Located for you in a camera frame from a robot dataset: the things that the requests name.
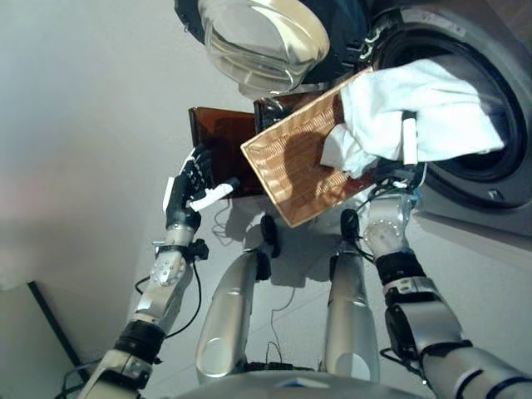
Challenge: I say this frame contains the wicker laundry basket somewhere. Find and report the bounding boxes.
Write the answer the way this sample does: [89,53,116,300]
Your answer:
[239,66,416,229]

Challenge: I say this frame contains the round black washer door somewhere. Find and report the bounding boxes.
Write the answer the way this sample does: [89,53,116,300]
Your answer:
[173,0,375,99]

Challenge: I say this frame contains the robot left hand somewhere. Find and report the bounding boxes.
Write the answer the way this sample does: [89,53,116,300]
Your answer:
[163,145,241,229]

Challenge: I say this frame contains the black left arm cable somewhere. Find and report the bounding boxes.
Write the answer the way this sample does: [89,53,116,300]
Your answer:
[135,258,204,338]

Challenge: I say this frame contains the black baseboard strip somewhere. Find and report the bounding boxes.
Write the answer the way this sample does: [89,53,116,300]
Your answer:
[27,281,91,383]

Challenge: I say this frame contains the silver robot right leg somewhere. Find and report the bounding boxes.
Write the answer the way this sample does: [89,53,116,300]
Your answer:
[323,209,382,383]

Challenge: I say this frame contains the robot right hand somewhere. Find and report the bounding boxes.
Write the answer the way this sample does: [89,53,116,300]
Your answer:
[375,117,427,197]

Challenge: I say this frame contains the white garment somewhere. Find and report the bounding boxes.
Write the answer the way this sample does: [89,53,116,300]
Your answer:
[319,57,506,175]

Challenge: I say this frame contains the grey robot torso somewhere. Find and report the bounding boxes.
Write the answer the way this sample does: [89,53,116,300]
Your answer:
[174,361,421,399]

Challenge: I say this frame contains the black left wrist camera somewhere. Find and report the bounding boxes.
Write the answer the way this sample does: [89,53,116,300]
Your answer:
[190,239,210,261]

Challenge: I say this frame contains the grey front-load washing machine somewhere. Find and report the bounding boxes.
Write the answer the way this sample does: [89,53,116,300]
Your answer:
[365,0,532,239]

